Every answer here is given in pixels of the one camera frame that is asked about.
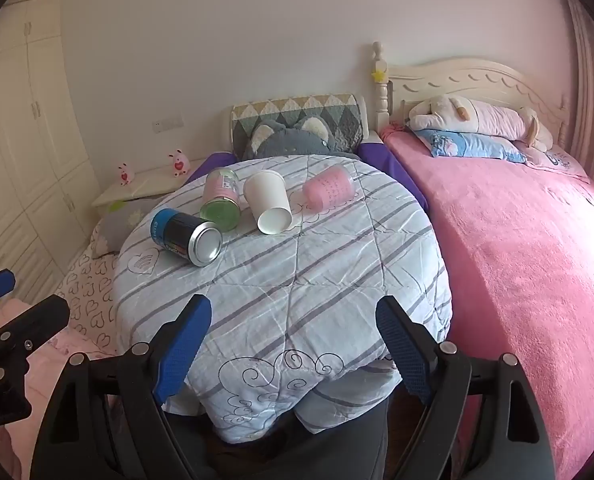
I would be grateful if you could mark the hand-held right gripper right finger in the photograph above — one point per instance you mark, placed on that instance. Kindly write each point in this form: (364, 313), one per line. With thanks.
(404, 350)

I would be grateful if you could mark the grey plush toy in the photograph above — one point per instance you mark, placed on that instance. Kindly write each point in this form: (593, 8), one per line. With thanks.
(287, 142)

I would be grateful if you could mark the blue and black can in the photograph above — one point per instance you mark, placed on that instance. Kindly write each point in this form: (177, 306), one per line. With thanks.
(177, 232)

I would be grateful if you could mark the pink printed pillow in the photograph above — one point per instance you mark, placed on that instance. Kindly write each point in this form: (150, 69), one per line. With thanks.
(557, 160)

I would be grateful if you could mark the grey and green pillow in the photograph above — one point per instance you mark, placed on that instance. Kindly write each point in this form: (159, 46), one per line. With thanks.
(122, 215)

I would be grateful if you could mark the pink plastic cup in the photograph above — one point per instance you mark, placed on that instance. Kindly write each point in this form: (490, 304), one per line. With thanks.
(329, 187)

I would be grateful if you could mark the cream wooden headboard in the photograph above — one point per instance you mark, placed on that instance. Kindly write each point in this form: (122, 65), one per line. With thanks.
(477, 80)

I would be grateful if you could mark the light pink cloth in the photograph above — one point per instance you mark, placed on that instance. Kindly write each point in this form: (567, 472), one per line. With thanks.
(44, 367)

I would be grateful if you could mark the cream wardrobe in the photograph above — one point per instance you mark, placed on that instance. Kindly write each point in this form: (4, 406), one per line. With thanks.
(17, 135)

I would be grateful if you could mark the pink and white plush toy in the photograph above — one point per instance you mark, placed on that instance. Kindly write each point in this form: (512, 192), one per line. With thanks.
(477, 117)

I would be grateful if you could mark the heart print sheet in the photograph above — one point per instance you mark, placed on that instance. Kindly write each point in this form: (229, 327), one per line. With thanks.
(87, 300)

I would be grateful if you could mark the striped white quilt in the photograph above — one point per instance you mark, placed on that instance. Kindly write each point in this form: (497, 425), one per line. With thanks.
(302, 285)

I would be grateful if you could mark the yellow star ornament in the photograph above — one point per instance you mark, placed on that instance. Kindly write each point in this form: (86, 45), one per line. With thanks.
(377, 75)

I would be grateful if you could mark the pink fleece blanket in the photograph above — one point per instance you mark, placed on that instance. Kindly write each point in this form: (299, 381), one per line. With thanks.
(502, 260)

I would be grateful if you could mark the white paper cup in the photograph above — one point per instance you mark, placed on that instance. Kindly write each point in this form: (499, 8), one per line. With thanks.
(264, 197)

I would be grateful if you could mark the cream nightstand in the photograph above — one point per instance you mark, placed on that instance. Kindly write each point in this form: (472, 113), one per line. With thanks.
(147, 182)

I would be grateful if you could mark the pink and green can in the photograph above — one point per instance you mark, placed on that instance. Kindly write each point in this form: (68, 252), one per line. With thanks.
(220, 190)

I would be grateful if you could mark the small pink rabbit figurine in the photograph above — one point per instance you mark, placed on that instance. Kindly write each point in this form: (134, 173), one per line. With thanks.
(126, 174)
(178, 164)

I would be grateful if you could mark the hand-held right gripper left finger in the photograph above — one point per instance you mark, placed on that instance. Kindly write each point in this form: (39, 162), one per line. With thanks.
(184, 350)

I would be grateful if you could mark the blue cartoon pillow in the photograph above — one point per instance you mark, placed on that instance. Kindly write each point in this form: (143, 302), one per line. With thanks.
(457, 142)

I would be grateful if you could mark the diamond patterned cushion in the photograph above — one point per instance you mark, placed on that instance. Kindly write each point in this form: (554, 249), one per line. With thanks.
(337, 115)

